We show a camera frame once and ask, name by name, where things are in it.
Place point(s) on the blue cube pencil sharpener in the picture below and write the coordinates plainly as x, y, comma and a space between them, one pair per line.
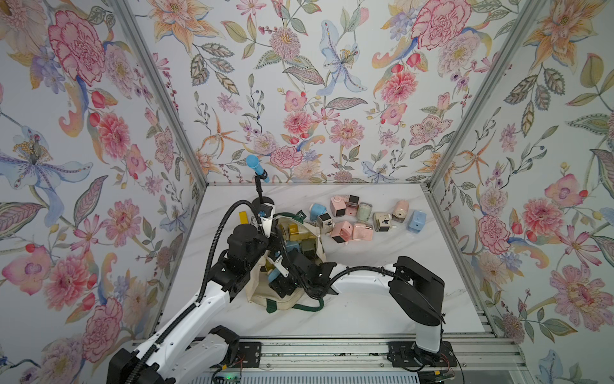
417, 221

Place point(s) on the pink round pencil sharpener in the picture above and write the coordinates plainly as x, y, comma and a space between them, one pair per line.
400, 211

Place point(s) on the large pink pencil sharpener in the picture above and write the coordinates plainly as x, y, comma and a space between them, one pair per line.
338, 205

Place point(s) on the yellow rectangular block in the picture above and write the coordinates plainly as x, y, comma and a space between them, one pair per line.
243, 216

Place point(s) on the pale green cube sharpener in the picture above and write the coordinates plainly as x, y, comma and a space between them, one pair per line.
325, 223

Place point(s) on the small pink pencil sharpener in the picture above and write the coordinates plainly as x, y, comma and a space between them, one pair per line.
352, 203

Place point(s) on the pink square pencil sharpener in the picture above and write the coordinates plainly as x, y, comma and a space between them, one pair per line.
342, 232

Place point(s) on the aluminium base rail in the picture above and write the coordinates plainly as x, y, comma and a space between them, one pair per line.
369, 360

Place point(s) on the sage green cube sharpener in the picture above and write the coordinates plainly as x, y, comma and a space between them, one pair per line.
309, 248

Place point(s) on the cream green tote bag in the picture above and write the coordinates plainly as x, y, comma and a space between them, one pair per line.
257, 289

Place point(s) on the yellow pencil sharpener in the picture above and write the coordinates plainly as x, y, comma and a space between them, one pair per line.
298, 233

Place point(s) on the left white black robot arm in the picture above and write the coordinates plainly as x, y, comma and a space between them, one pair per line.
182, 321

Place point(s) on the light blue pencil sharpener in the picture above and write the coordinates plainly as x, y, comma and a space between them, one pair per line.
316, 210

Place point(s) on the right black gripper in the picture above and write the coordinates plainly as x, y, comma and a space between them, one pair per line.
280, 285

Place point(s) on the cream pencil sharpener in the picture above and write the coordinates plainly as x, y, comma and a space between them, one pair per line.
383, 222

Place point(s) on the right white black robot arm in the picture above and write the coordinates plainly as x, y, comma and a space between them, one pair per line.
417, 291

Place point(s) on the mint green pencil sharpener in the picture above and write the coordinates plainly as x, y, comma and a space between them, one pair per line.
364, 212

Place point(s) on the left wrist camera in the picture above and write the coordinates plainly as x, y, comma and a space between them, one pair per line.
265, 216

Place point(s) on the black microphone stand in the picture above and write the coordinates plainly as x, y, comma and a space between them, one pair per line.
262, 202

